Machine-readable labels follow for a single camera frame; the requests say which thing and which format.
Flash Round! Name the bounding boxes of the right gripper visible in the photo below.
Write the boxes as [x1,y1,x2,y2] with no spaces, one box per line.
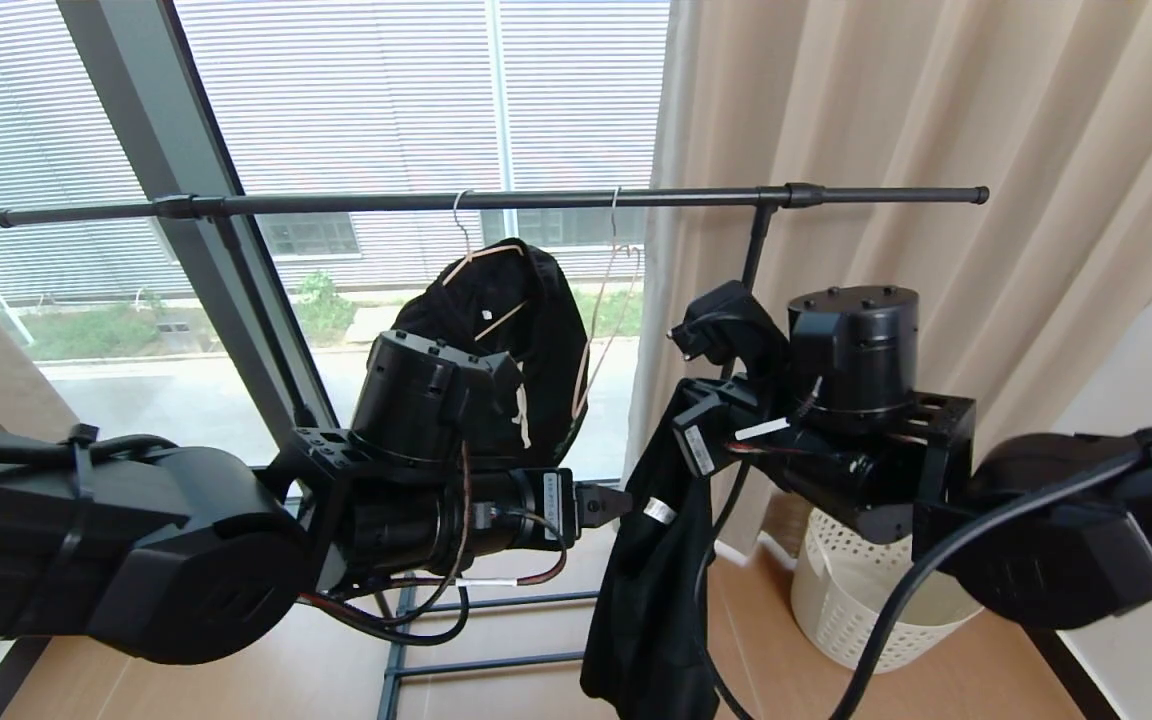
[671,383,924,546]

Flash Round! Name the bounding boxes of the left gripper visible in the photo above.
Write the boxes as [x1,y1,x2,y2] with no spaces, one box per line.
[406,465,579,578]

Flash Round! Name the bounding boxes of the black garment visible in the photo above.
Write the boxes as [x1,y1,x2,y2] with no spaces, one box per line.
[581,380,742,720]

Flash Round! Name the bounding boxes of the black shorts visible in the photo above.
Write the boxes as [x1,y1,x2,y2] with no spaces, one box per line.
[391,238,592,471]

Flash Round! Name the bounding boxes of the pink clothes hanger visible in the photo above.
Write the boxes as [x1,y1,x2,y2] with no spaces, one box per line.
[573,188,644,421]
[441,190,529,343]

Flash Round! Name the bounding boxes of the white laundry basket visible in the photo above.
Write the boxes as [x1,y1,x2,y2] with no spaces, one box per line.
[791,508,982,673]

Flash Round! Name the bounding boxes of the black clothes rack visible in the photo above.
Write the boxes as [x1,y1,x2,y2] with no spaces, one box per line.
[0,183,990,720]

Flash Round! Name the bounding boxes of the window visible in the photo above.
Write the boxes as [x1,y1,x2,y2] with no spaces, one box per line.
[0,0,672,481]

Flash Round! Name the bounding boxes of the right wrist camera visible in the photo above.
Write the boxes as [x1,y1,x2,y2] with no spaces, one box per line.
[668,280,789,386]

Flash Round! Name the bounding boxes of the black cable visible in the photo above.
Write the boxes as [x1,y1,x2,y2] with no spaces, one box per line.
[0,430,177,471]
[696,410,1152,720]

